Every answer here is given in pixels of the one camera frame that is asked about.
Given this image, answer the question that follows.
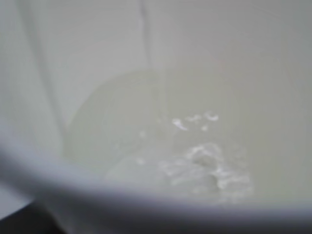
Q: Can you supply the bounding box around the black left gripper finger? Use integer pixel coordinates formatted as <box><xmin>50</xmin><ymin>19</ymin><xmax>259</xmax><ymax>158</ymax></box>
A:
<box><xmin>0</xmin><ymin>202</ymin><xmax>61</xmax><ymax>234</ymax></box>

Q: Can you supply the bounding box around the white paper coffee cup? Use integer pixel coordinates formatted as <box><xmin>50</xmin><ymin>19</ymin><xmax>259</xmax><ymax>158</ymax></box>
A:
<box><xmin>0</xmin><ymin>0</ymin><xmax>312</xmax><ymax>234</ymax></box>

